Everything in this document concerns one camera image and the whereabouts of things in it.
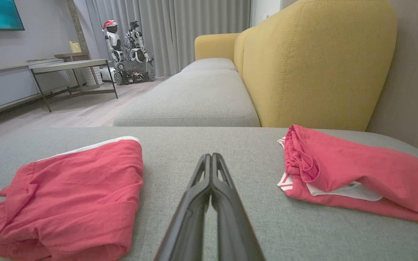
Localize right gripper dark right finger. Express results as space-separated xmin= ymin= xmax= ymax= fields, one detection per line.
xmin=211 ymin=153 xmax=266 ymax=261

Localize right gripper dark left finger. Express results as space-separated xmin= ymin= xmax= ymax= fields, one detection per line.
xmin=154 ymin=153 xmax=214 ymax=261

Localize red mesh shorts white trim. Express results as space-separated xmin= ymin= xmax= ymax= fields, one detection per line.
xmin=0 ymin=136 xmax=144 ymax=261

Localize red and white shorts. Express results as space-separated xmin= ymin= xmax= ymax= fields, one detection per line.
xmin=277 ymin=124 xmax=418 ymax=227

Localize large grey sofa seat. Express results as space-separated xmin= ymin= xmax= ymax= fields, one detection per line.
xmin=0 ymin=126 xmax=418 ymax=261

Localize grey sofa seat cushion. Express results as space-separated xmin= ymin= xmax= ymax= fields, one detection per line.
xmin=180 ymin=57 xmax=238 ymax=74
xmin=113 ymin=68 xmax=261 ymax=127

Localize white ribbed bin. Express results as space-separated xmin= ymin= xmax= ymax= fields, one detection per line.
xmin=80 ymin=65 xmax=103 ymax=87

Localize yellow sofa armrest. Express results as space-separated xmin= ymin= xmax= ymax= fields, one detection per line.
xmin=194 ymin=33 xmax=241 ymax=61

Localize white humanoid robot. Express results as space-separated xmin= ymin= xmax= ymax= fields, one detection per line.
xmin=124 ymin=21 xmax=154 ymax=63

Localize grey curtain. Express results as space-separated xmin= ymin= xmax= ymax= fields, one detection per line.
xmin=85 ymin=0 xmax=252 ymax=78

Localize white robot with santa hat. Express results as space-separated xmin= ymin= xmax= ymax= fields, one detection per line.
xmin=102 ymin=20 xmax=125 ymax=63

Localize wooden side table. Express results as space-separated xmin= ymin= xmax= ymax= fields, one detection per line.
xmin=54 ymin=52 xmax=101 ymax=88

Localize grey television console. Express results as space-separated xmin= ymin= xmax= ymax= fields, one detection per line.
xmin=0 ymin=58 xmax=72 ymax=119

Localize grey metal frame coffee table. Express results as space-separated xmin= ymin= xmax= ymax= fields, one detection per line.
xmin=28 ymin=59 xmax=119 ymax=113

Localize wooden wall post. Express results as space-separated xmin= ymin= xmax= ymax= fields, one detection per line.
xmin=66 ymin=0 xmax=92 ymax=61

